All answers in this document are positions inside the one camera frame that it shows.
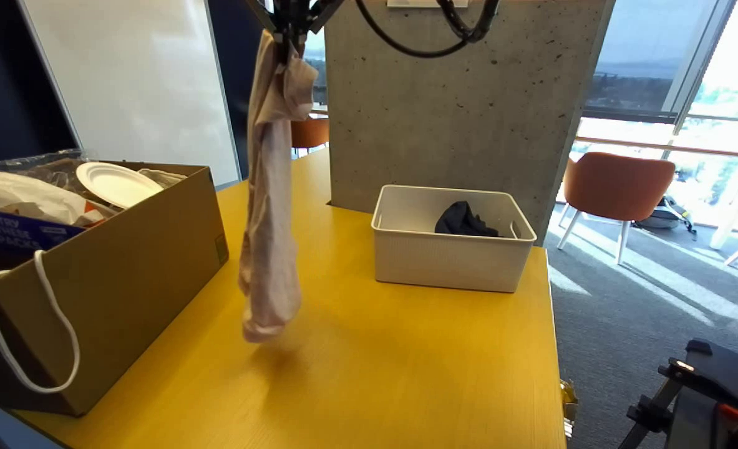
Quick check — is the peach t-shirt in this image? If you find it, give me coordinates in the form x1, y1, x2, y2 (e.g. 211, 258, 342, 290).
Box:
238, 28, 319, 344

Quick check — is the orange chair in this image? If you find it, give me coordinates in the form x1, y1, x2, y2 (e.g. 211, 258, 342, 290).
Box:
556, 152, 677, 266
291, 115, 330, 158

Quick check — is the whiteboard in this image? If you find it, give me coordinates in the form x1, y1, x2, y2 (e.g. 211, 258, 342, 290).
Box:
16, 0, 242, 188

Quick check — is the white paper plate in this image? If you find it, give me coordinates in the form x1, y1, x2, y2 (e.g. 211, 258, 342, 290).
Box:
75, 161, 165, 210

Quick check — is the dark navy cloth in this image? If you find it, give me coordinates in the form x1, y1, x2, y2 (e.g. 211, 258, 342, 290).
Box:
434, 200, 500, 238

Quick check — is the clear plastic bag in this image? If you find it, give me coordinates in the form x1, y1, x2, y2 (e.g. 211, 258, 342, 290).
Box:
0, 148, 90, 191

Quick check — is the white plastic basket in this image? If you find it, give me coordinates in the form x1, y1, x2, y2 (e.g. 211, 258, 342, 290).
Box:
371, 184, 538, 294

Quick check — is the brown cardboard box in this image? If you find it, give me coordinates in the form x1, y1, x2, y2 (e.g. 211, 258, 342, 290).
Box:
0, 159, 230, 417

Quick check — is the white plastic bag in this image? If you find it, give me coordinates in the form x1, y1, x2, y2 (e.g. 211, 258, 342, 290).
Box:
0, 168, 105, 226

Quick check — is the window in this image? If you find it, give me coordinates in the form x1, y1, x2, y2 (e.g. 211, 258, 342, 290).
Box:
556, 0, 738, 228

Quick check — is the blue packet box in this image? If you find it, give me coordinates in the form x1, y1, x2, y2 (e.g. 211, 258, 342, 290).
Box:
0, 206, 89, 253

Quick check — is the grey backpack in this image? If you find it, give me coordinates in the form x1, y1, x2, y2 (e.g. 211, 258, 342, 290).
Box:
633, 195, 697, 241

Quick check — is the brass clamp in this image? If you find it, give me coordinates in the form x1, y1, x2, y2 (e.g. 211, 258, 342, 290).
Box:
560, 379, 579, 440

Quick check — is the white rope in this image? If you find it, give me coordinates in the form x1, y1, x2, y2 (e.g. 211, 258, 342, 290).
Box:
0, 249, 81, 395

